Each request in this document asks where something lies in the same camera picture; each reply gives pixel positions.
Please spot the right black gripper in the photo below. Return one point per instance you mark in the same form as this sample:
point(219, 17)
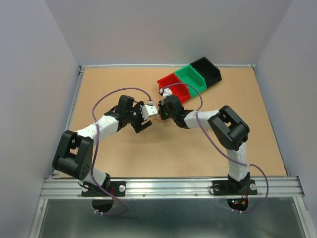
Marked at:
point(162, 115)

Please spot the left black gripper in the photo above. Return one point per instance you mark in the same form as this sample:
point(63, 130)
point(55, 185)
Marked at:
point(137, 126)

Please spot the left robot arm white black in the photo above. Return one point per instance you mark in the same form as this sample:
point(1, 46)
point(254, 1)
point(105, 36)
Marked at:
point(74, 154)

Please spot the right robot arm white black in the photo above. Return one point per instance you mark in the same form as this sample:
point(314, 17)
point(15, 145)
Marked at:
point(230, 130)

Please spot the red plastic bin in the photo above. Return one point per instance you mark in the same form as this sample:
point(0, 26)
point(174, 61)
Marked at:
point(175, 85)

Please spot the green plastic bin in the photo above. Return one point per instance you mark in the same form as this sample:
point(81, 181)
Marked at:
point(189, 75)

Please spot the black plastic bin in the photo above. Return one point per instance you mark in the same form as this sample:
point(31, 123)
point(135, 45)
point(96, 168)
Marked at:
point(207, 70)

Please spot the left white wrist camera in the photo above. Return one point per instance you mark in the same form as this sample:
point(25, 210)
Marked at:
point(148, 111)

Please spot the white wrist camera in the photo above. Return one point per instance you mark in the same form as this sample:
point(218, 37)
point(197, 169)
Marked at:
point(164, 92)
point(148, 111)

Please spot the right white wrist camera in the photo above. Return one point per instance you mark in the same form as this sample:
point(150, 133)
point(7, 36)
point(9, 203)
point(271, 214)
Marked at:
point(164, 92)

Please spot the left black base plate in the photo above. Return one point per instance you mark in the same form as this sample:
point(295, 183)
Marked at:
point(116, 188)

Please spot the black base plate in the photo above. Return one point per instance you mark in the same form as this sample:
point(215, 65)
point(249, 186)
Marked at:
point(230, 188)
point(116, 188)

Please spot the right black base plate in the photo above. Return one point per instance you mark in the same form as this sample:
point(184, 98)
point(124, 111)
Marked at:
point(230, 188)

